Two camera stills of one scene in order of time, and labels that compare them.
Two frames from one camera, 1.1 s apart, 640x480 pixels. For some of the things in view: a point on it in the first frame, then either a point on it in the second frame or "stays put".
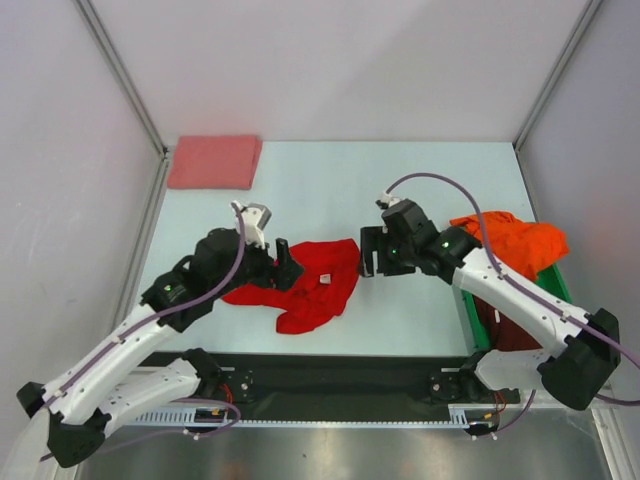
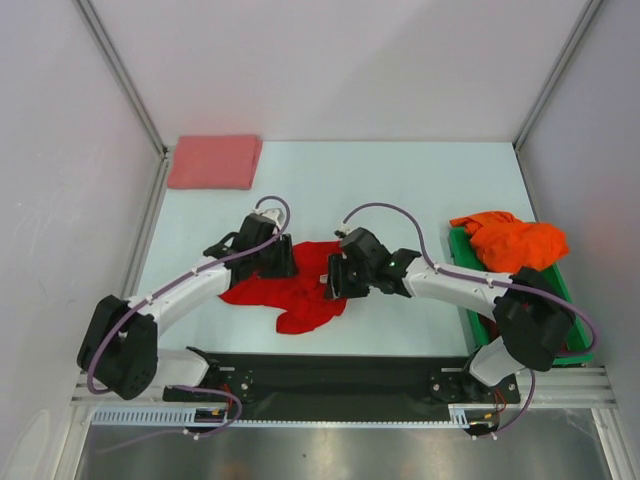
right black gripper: (382, 251) -> (345, 270)
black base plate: (332, 385) stays put
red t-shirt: (330, 274) stays put
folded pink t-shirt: (223, 162) stays put
